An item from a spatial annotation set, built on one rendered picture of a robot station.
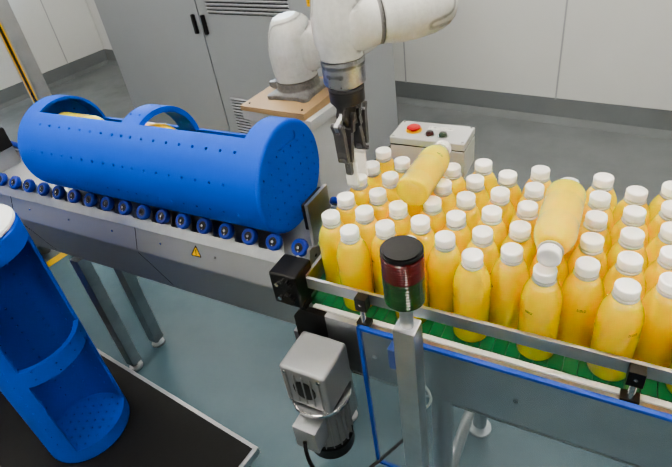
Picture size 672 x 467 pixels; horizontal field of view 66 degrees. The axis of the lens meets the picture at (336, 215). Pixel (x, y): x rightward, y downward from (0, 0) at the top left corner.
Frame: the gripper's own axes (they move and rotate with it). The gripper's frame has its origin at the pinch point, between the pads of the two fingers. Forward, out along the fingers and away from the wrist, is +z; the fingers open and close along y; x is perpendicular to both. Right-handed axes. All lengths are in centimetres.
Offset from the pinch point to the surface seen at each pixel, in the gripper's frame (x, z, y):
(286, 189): -17.1, 5.6, 5.3
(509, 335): 40.3, 16.4, 22.3
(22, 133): -102, -4, 15
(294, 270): -5.1, 12.9, 23.5
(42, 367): -85, 52, 50
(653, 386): 64, 23, 19
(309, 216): -10.6, 11.1, 7.0
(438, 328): 25.7, 23.1, 19.6
